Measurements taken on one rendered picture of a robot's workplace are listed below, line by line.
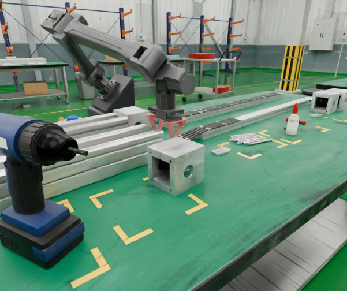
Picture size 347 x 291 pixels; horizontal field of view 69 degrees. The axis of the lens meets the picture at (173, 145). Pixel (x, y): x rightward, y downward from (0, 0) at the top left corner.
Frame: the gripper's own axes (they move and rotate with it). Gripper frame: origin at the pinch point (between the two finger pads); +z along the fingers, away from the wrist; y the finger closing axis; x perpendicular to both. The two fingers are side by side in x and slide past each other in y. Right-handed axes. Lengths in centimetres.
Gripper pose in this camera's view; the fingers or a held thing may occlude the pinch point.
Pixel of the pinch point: (165, 135)
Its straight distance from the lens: 79.3
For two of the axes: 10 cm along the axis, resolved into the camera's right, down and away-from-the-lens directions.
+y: 6.6, 2.8, -6.9
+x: 7.5, -2.4, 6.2
